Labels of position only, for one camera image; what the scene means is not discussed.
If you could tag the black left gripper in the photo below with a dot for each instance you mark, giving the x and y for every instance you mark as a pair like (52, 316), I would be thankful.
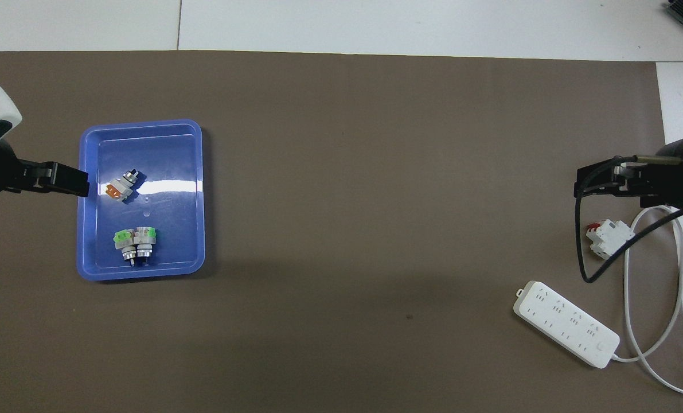
(0, 172)

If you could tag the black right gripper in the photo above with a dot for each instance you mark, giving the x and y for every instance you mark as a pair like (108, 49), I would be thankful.
(674, 180)

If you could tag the white orange selector switch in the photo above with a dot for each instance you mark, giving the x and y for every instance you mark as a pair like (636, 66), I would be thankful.
(122, 186)

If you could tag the white red circuit breaker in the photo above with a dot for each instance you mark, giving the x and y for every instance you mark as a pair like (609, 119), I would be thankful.
(609, 238)

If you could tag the blue plastic tray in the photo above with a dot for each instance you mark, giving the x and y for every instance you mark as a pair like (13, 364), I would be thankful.
(169, 229)

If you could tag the white power strip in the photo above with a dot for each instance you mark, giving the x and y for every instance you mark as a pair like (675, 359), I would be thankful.
(565, 321)

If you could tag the brown table mat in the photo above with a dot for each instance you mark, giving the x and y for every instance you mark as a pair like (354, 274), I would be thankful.
(341, 172)

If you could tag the green capped selector switch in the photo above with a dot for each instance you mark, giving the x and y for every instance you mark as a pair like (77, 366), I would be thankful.
(124, 241)
(145, 240)

